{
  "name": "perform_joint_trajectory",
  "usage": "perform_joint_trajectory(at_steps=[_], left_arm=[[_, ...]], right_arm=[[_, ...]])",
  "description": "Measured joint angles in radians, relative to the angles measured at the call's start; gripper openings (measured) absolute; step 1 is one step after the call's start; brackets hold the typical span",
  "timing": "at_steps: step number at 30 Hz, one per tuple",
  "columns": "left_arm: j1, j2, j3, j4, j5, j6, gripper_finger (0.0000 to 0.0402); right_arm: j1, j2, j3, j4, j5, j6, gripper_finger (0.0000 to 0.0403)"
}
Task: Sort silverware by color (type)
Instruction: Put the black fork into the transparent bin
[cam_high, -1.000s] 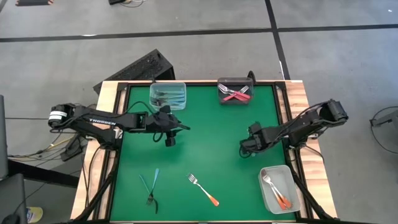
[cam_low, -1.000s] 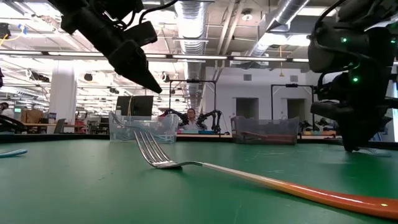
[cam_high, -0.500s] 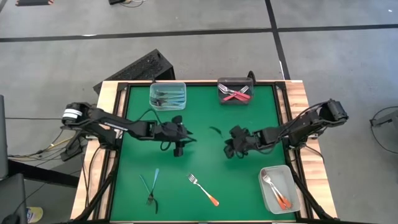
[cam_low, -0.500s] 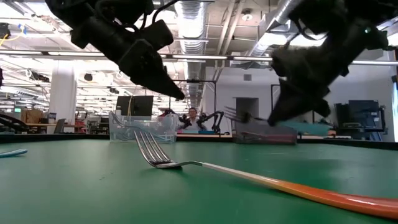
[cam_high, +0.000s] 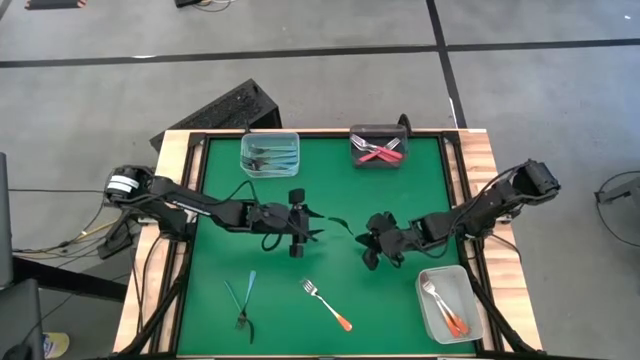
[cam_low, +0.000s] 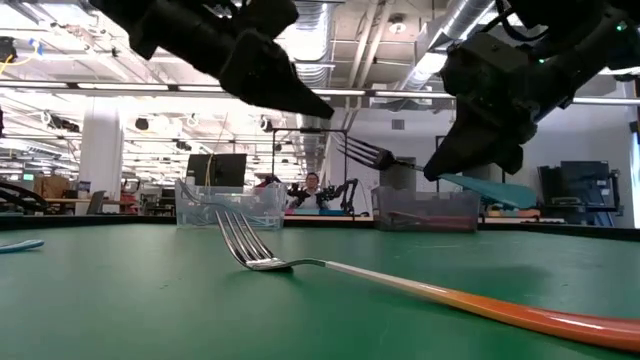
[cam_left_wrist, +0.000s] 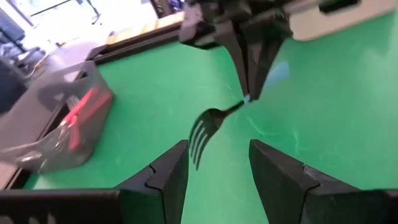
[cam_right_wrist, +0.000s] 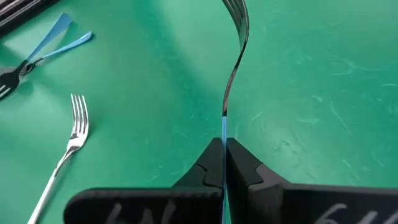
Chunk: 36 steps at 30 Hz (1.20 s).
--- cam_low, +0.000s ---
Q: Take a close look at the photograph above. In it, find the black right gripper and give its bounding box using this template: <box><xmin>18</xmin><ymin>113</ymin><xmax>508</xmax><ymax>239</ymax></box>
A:
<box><xmin>423</xmin><ymin>32</ymin><xmax>577</xmax><ymax>183</ymax></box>

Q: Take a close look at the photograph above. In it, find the cardboard box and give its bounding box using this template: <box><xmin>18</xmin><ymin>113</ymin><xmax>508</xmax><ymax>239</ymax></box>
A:
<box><xmin>33</xmin><ymin>174</ymin><xmax>71</xmax><ymax>200</ymax></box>

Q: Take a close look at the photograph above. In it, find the black metal stand frame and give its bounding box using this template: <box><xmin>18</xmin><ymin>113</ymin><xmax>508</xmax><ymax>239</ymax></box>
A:
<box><xmin>271</xmin><ymin>127</ymin><xmax>350</xmax><ymax>216</ymax></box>

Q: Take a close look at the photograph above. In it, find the green table mat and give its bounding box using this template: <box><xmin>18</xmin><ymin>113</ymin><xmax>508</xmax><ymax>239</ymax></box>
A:
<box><xmin>0</xmin><ymin>223</ymin><xmax>640</xmax><ymax>360</ymax></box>

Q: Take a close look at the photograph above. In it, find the background workbench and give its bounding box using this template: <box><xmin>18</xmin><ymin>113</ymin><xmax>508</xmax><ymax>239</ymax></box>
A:
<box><xmin>282</xmin><ymin>208</ymin><xmax>374</xmax><ymax>224</ymax></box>

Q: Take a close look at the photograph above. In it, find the thick black curved cable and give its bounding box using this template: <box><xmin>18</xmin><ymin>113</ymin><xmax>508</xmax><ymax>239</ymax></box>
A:
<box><xmin>0</xmin><ymin>179</ymin><xmax>50</xmax><ymax>214</ymax></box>

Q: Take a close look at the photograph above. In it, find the long ceiling light bar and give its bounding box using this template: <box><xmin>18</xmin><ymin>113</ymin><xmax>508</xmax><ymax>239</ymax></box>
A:
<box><xmin>0</xmin><ymin>81</ymin><xmax>640</xmax><ymax>107</ymax></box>

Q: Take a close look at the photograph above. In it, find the black table frame rail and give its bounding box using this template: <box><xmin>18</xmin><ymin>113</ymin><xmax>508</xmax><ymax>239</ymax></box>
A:
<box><xmin>0</xmin><ymin>212</ymin><xmax>640</xmax><ymax>240</ymax></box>

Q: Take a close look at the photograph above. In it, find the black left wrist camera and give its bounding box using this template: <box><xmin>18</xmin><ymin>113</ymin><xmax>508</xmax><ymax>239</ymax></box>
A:
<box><xmin>232</xmin><ymin>0</ymin><xmax>300</xmax><ymax>40</ymax></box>

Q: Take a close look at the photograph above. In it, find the dark grey plastic container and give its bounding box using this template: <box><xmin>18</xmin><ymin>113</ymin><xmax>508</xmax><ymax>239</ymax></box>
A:
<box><xmin>370</xmin><ymin>185</ymin><xmax>482</xmax><ymax>234</ymax></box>

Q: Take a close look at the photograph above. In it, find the white square column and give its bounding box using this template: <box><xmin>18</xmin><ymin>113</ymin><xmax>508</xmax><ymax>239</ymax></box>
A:
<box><xmin>79</xmin><ymin>97</ymin><xmax>125</xmax><ymax>201</ymax></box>

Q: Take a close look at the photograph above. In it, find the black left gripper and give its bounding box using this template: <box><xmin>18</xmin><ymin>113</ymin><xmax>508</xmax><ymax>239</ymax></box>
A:
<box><xmin>89</xmin><ymin>0</ymin><xmax>335</xmax><ymax>120</ymax></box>

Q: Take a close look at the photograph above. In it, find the blue black equipment cart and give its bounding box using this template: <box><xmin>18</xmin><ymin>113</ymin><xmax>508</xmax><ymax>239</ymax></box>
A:
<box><xmin>537</xmin><ymin>159</ymin><xmax>622</xmax><ymax>227</ymax></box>

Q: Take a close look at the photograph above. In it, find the silver ventilation duct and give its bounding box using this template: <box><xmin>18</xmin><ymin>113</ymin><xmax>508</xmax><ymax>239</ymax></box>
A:
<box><xmin>399</xmin><ymin>0</ymin><xmax>501</xmax><ymax>106</ymax></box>
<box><xmin>287</xmin><ymin>0</ymin><xmax>335</xmax><ymax>171</ymax></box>

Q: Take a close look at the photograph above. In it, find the orange-handled silver fork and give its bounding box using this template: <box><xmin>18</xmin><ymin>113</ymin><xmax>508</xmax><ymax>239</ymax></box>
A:
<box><xmin>214</xmin><ymin>209</ymin><xmax>640</xmax><ymax>354</ymax></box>

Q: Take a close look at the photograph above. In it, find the clear plastic container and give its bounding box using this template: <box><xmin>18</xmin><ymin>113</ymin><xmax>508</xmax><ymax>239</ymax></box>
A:
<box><xmin>173</xmin><ymin>178</ymin><xmax>289</xmax><ymax>232</ymax></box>

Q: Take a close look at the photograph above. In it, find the black computer monitor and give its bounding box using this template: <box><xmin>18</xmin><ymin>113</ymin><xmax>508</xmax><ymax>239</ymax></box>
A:
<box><xmin>185</xmin><ymin>153</ymin><xmax>249</xmax><ymax>189</ymax></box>

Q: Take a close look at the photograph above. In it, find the person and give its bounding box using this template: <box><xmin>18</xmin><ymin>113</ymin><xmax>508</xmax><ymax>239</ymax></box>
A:
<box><xmin>298</xmin><ymin>172</ymin><xmax>325</xmax><ymax>210</ymax></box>

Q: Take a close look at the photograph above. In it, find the grey chair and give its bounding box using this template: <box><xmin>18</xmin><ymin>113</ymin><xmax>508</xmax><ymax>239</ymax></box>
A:
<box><xmin>85</xmin><ymin>189</ymin><xmax>108</xmax><ymax>216</ymax></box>

